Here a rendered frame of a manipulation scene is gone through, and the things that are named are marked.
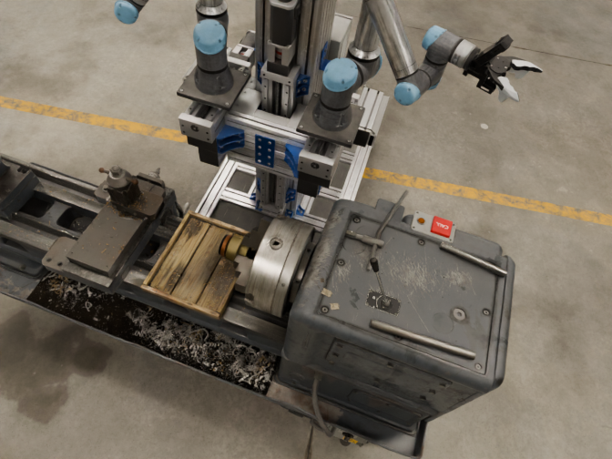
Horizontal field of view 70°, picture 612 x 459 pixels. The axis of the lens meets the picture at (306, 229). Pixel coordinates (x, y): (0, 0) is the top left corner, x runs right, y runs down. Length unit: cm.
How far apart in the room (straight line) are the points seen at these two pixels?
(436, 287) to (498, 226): 196
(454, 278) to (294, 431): 133
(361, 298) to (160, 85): 284
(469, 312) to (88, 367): 192
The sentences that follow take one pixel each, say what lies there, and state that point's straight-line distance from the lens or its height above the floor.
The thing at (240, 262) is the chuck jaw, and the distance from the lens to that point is 143.
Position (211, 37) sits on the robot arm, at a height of 138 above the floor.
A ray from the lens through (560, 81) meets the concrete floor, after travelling 469.
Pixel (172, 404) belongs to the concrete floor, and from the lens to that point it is 245.
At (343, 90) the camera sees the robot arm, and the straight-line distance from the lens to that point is 162.
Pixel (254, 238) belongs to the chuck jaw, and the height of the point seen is 114.
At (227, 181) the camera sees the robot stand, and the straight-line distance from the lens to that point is 273.
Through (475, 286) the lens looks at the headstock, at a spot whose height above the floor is 125.
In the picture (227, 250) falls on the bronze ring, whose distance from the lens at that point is 145.
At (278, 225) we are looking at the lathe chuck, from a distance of 135.
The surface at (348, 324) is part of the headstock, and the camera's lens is 121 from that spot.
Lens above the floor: 237
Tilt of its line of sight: 57 degrees down
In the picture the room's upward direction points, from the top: 10 degrees clockwise
